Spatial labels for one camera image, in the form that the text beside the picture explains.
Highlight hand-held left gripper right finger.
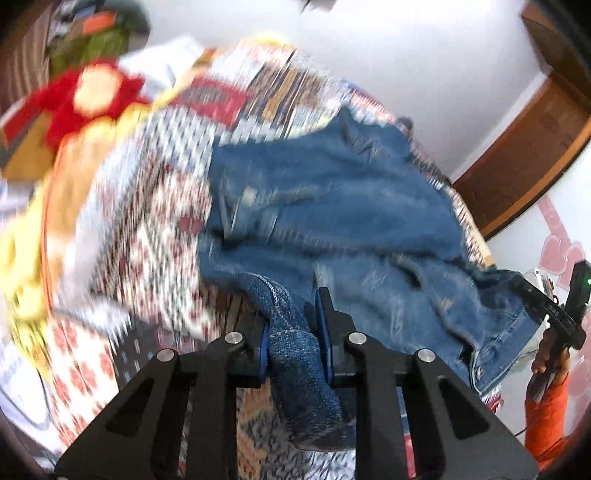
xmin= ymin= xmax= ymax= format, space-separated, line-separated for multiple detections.
xmin=315 ymin=287 xmax=540 ymax=480

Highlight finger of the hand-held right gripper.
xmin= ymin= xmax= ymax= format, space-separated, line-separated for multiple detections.
xmin=519 ymin=274 xmax=583 ymax=349

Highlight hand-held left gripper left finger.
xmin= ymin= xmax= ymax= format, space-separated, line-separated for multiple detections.
xmin=54 ymin=311 xmax=271 ymax=480

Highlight blue denim jeans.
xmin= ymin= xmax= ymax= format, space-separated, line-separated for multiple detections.
xmin=198 ymin=106 xmax=541 ymax=453

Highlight person's right forearm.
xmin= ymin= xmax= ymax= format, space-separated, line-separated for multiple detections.
xmin=524 ymin=376 xmax=573 ymax=467

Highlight person's right hand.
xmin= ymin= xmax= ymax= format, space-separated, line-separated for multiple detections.
xmin=531 ymin=325 xmax=571 ymax=386

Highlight white sliding wardrobe door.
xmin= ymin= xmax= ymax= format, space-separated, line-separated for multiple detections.
xmin=485 ymin=152 xmax=591 ymax=444

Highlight patchwork printed blanket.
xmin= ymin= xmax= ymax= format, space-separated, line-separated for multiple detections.
xmin=0 ymin=32 xmax=504 ymax=480

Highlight red plush toy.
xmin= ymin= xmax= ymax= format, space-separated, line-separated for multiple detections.
xmin=34 ymin=58 xmax=148 ymax=151

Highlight white cloth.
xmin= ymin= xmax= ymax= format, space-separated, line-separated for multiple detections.
xmin=117 ymin=37 xmax=204 ymax=100

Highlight orange box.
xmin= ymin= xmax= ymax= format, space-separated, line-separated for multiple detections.
xmin=76 ymin=11 xmax=118 ymax=35

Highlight striped brown curtain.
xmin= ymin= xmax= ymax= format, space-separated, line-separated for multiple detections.
xmin=0 ymin=28 xmax=51 ymax=116

